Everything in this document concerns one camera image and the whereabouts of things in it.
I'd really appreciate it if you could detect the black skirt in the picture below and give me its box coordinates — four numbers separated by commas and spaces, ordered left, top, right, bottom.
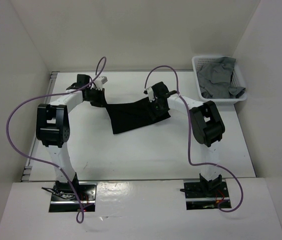
105, 98, 171, 135

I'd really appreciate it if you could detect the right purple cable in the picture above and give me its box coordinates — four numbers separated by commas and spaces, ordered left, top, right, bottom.
144, 65, 244, 213

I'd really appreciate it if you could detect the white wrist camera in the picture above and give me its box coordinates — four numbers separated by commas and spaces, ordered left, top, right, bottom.
144, 87, 156, 103
93, 76, 108, 91

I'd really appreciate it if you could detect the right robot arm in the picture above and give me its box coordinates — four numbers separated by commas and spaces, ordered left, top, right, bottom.
144, 82, 225, 197

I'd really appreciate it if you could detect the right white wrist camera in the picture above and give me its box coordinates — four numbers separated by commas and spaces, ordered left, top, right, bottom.
144, 87, 156, 103

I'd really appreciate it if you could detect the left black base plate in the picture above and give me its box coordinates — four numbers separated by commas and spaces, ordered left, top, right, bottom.
41, 181, 98, 213

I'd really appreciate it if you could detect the grey skirt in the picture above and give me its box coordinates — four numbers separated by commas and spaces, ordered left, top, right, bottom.
197, 56, 246, 99

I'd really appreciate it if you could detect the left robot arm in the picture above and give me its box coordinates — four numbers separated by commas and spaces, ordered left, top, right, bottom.
36, 74, 107, 200

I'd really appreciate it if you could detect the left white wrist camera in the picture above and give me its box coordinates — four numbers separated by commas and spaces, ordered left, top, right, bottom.
93, 76, 108, 91

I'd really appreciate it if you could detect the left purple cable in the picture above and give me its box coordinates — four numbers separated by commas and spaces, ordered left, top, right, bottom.
6, 56, 107, 224

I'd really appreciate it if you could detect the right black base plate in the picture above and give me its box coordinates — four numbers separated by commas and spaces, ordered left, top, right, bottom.
180, 180, 232, 210

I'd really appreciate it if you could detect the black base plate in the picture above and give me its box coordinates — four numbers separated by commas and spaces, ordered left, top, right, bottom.
180, 180, 232, 210
41, 181, 98, 213

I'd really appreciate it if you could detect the white plastic basket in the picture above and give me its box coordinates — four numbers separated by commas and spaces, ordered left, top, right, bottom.
192, 55, 247, 105

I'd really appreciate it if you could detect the purple cable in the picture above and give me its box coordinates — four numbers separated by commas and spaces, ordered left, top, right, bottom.
144, 65, 244, 213
6, 56, 107, 224

